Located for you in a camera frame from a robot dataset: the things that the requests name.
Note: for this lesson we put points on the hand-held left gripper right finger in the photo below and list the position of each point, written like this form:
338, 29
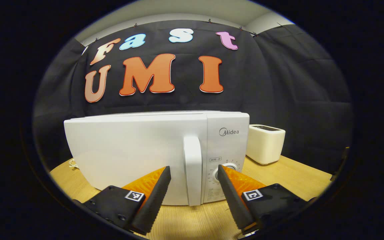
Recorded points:
233, 200

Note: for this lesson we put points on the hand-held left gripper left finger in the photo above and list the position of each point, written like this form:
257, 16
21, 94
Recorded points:
155, 200

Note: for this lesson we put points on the white microwave oven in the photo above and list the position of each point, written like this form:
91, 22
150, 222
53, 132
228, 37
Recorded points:
128, 146

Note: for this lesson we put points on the white toaster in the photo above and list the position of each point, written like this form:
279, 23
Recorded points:
265, 145

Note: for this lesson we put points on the black backdrop cloth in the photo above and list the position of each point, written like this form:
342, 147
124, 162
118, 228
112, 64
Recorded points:
278, 83

